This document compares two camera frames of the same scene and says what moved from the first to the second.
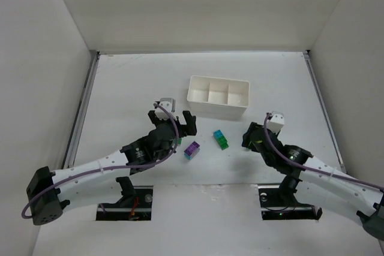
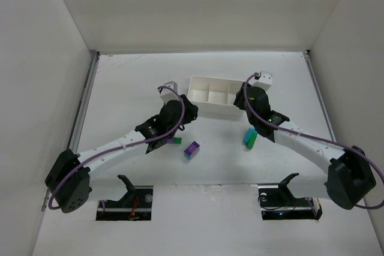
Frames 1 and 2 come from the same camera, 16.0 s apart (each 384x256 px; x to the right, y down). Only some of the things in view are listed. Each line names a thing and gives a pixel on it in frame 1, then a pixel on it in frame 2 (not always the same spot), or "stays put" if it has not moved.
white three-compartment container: [218, 98] stays put
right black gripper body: [258, 136] -> [240, 99]
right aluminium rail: [308, 55] stays put
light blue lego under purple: [191, 156] stays put
